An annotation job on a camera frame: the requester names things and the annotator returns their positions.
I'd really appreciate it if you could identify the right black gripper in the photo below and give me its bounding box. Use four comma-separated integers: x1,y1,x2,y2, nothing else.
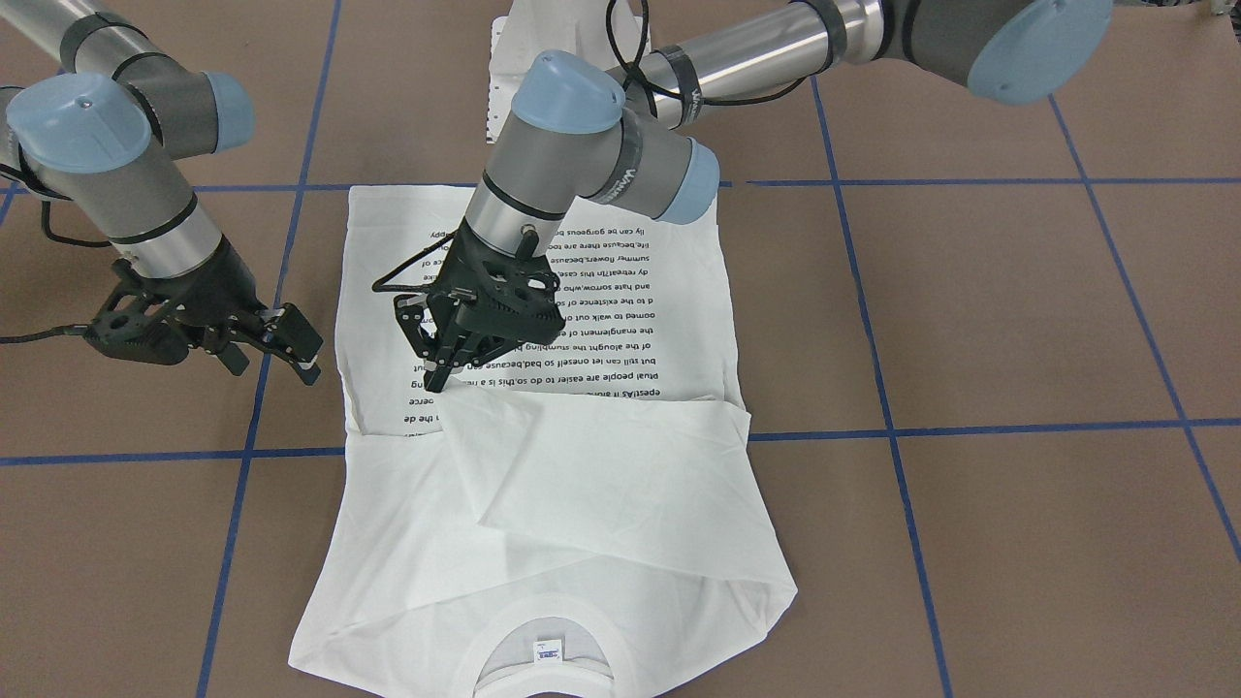
137,236,323,386

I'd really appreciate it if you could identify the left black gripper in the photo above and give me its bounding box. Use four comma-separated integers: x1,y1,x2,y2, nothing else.
393,222,563,392

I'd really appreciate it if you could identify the white printed t-shirt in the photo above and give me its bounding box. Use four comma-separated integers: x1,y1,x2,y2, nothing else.
289,186,797,697

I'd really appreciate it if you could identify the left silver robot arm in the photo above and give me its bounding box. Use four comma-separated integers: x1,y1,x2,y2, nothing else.
374,1,1112,392

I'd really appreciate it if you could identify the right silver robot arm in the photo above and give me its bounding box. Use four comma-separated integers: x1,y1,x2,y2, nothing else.
1,1,323,385

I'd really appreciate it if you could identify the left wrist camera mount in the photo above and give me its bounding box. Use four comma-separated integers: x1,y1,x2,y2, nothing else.
460,257,563,345

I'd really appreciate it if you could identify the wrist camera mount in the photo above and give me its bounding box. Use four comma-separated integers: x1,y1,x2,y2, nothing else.
460,257,563,345
83,258,196,365

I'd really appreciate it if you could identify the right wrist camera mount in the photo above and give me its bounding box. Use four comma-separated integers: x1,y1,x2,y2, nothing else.
83,258,196,365

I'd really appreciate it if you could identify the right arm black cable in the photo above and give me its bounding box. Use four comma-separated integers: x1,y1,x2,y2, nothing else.
0,165,108,347

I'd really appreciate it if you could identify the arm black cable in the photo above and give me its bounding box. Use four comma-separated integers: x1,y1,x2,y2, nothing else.
0,165,108,347
372,0,812,294

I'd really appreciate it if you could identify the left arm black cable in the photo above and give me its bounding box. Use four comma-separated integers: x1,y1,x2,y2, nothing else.
372,0,812,294

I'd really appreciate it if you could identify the white pedestal column base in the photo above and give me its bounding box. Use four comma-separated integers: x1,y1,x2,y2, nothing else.
485,1,618,144

